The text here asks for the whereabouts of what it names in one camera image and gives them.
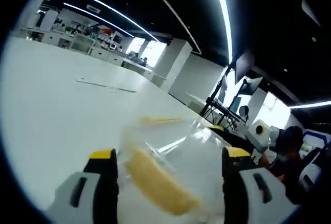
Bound ceiling light strip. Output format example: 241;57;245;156
59;0;159;41
289;101;331;110
63;2;135;38

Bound clear storage box yellow latches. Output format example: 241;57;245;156
119;115;235;222

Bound open silver laptop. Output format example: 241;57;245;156
217;76;231;106

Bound long curved ceiling light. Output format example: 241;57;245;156
210;0;233;64

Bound row of white cabinets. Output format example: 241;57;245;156
20;26;156;80

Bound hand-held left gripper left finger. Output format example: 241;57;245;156
46;148;119;224

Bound white flat table strip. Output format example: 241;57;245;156
76;77;137;93

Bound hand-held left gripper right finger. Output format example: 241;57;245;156
221;145;302;224

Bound person's head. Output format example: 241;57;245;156
280;125;305;148

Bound black tripod stand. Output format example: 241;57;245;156
200;66;249;131

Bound large dark monitor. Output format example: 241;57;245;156
234;50;255;85

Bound small dark monitor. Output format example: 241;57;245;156
243;76;264;95

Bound tall white appliance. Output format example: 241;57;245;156
41;10;58;32

